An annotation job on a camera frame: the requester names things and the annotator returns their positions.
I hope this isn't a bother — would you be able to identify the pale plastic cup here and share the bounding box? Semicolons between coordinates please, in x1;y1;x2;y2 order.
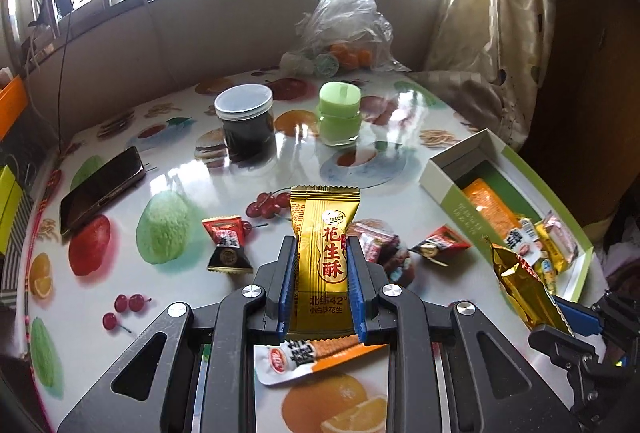
279;52;313;76

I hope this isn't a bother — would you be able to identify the cream patterned curtain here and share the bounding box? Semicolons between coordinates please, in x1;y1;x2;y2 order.
407;0;557;156

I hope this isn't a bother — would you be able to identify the orange box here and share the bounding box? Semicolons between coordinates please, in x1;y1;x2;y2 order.
0;75;28;141

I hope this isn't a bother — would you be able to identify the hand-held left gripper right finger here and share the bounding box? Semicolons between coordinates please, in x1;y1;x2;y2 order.
346;235;583;433

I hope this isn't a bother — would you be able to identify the yellow peanut snack packet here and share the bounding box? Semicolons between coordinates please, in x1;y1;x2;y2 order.
290;185;361;346

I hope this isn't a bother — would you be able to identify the yellow-green box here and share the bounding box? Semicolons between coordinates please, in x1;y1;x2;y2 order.
0;164;23;234

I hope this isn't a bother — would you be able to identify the clear plastic bag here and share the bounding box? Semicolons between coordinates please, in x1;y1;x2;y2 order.
280;0;411;78

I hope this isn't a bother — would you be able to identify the brown wooden cabinet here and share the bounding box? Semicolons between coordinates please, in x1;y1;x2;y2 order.
520;0;640;234

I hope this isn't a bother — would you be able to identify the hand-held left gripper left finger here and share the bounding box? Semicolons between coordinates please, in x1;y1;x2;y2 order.
56;235;298;433

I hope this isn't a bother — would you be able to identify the green lidded small cup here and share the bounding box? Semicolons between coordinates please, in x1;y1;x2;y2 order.
314;52;340;78

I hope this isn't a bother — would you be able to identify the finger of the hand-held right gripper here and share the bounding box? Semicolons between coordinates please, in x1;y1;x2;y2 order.
528;323;599;368
554;299;603;338

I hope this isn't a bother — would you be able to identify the green and white box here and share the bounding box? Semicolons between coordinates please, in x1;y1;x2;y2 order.
419;128;595;304

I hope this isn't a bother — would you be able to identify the black and white striped box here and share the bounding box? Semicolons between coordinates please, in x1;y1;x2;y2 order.
0;193;38;309

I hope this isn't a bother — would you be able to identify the fruit printed tablecloth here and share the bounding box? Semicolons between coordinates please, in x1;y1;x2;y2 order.
0;63;601;433

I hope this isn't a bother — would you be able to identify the dark jar with clear lid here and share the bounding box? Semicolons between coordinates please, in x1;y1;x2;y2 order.
214;84;276;164

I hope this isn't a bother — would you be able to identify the red triangular snack packet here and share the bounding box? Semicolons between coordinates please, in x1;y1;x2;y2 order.
407;225;472;266
201;214;255;275

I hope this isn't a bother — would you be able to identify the orange snack packet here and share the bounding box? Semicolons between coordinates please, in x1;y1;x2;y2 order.
254;335;388;386
460;178;543;264

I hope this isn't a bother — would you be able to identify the green jar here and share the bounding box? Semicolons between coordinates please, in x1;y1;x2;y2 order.
316;81;362;148

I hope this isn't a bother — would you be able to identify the black smartphone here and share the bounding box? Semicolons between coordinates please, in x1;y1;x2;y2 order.
59;145;147;236

